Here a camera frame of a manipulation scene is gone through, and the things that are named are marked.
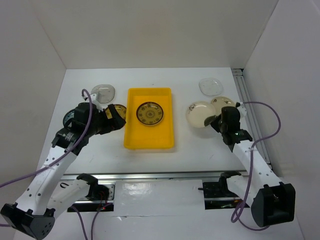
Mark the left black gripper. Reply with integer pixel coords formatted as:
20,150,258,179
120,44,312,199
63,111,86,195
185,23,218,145
86,103,126,137

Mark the yellow patterned plate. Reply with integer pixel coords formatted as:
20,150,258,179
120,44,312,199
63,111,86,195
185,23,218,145
136,101,164,126
105,104,127,120

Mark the cream plate black brushstroke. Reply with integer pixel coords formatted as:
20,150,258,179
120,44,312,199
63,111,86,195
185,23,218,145
185,101,216,128

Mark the clear glass plate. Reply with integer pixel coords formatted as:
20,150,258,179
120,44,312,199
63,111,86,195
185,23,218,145
91,84,116,104
198,78,224,97

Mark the blue white patterned plate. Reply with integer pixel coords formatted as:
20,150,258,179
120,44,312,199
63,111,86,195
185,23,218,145
62,109,75,127

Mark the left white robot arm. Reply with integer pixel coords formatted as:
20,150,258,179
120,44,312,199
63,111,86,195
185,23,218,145
0,102,126,240

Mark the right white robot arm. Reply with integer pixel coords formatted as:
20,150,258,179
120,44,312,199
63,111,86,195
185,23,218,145
204,106,296,232

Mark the yellow plastic bin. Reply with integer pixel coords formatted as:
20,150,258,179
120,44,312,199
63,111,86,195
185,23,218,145
123,87,175,150

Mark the aluminium side rail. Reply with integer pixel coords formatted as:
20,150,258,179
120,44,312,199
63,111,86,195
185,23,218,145
231,68,272,167

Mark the aluminium front rail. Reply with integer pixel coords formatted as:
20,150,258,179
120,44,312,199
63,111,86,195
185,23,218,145
59,169,248,181

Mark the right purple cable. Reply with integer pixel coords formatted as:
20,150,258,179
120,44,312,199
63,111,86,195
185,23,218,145
230,101,283,230

